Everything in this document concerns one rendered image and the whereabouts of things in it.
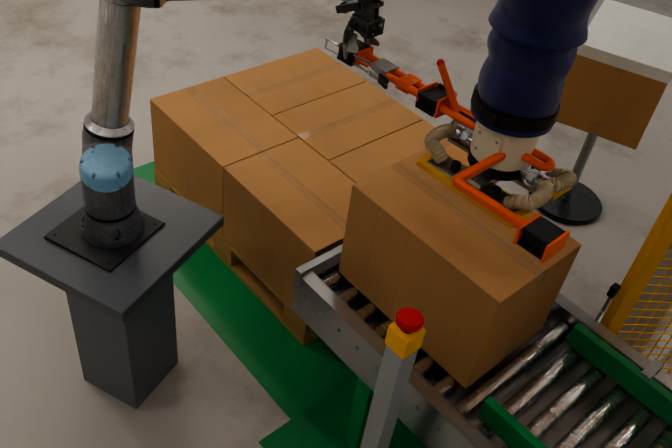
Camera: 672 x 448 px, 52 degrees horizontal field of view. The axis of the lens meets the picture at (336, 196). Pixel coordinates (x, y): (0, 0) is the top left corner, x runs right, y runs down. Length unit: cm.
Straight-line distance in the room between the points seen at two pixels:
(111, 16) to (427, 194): 106
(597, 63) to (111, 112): 206
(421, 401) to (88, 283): 103
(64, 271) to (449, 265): 112
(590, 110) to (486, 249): 143
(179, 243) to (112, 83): 53
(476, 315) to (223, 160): 134
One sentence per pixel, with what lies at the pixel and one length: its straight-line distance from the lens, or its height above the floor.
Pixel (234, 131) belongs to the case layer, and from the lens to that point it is 305.
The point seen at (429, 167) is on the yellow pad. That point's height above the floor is 116.
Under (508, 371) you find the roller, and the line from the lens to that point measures 230.
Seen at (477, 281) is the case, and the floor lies 95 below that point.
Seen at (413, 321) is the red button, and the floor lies 104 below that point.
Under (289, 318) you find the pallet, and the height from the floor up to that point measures 8.
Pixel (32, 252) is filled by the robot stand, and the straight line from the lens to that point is 226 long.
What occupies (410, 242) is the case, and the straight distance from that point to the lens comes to 206.
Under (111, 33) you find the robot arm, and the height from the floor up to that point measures 137.
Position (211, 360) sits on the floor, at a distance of 285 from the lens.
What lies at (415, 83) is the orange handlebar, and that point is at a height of 127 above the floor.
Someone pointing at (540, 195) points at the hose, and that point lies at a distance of 183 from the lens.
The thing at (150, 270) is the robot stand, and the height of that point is 75.
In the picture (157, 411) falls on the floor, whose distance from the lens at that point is 273.
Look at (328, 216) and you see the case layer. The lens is 264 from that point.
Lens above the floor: 230
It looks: 40 degrees down
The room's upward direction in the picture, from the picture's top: 8 degrees clockwise
